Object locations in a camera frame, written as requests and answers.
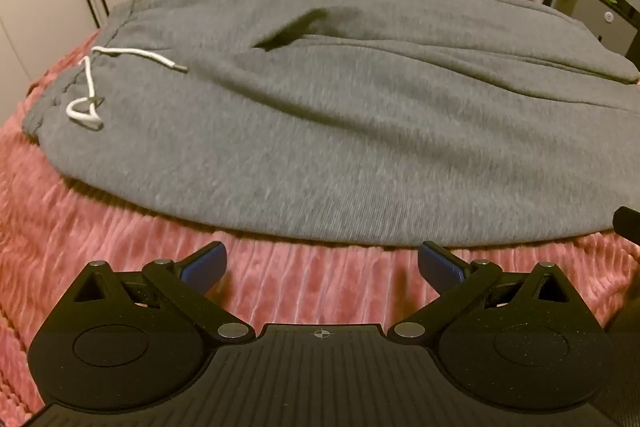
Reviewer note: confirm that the grey cabinet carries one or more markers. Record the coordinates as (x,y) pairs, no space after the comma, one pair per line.
(595,19)

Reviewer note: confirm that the pink ribbed blanket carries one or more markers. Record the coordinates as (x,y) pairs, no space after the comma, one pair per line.
(300,277)

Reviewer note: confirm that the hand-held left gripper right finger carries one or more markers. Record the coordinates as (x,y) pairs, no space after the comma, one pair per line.
(440,263)

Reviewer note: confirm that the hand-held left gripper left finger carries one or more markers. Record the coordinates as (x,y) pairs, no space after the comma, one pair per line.
(207,259)

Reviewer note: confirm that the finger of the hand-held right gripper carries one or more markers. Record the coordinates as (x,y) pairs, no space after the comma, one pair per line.
(627,221)

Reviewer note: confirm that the grey pants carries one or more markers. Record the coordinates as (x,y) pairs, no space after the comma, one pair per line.
(325,132)

